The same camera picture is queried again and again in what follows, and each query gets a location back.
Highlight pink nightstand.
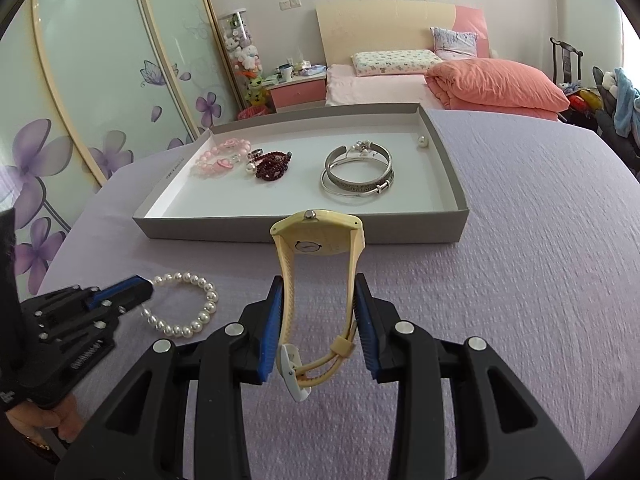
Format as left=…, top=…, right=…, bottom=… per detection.
left=263, top=67, right=328, bottom=113

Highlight pink bed sheet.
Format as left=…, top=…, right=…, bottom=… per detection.
left=325, top=64, right=446, bottom=107

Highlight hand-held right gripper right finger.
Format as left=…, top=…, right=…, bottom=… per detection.
left=352, top=274, right=586, bottom=480

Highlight blue plush garment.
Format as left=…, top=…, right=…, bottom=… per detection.
left=592, top=66, right=640, bottom=151

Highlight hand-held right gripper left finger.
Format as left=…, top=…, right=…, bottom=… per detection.
left=54, top=275, right=283, bottom=480

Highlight pink bead bracelet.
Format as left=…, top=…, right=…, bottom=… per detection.
left=191, top=138, right=251, bottom=178

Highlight coral pink duvet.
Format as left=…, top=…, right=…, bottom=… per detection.
left=425, top=57, right=571, bottom=113

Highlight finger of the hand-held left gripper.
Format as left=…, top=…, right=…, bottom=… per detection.
left=107, top=292, right=152, bottom=318
left=87, top=275, right=155, bottom=307

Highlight colourful cloth pile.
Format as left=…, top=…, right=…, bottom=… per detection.
left=562, top=80, right=601, bottom=128

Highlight yellow wrist watch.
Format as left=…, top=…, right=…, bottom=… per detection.
left=270, top=208, right=366, bottom=402

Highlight dark red bead necklace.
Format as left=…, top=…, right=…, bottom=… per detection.
left=245, top=150, right=294, bottom=181

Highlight purple print pillow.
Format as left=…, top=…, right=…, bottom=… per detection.
left=431, top=26, right=478, bottom=58

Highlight person's left hand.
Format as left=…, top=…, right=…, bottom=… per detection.
left=7, top=394, right=86, bottom=461

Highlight dark wooden chair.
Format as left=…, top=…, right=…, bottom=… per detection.
left=550, top=36, right=584, bottom=86

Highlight thin silver bangle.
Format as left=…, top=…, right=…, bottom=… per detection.
left=320, top=167, right=396, bottom=197

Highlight clear tube of plush toys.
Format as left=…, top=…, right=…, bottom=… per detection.
left=217, top=8, right=266, bottom=108

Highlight cream and pink headboard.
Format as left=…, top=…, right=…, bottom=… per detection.
left=316, top=0, right=488, bottom=66

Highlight grey cardboard tray box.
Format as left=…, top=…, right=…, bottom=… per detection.
left=132, top=102, right=470, bottom=246

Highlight wide silver cuff bangle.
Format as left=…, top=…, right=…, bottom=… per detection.
left=324, top=144, right=394, bottom=186

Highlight flower print wardrobe doors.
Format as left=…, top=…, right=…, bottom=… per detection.
left=0, top=0, right=246, bottom=301

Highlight white pearl bracelet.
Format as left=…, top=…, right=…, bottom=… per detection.
left=141, top=271, right=219, bottom=338

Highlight floral print pillow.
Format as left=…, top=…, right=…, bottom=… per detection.
left=351, top=49, right=445, bottom=77

